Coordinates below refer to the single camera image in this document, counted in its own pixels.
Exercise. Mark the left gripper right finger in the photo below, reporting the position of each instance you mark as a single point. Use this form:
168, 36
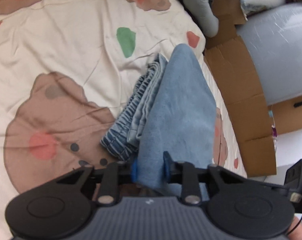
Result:
185, 174

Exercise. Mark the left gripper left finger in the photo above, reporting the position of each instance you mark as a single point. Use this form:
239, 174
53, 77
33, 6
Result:
116, 181

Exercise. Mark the light blue denim garment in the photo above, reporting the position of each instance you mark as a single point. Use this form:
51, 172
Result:
171, 110

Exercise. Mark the brown cardboard sheet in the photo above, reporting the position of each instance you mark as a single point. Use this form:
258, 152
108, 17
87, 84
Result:
234, 72

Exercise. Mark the cream patterned bed sheet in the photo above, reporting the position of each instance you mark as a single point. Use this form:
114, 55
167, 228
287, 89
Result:
67, 69

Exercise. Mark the grey plastic wrapped roll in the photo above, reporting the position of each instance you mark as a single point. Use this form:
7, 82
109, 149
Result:
274, 41

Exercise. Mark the grey neck pillow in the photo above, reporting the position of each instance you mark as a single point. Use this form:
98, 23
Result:
203, 14

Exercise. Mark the cardboard box with handle slot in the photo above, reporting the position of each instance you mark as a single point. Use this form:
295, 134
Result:
287, 115

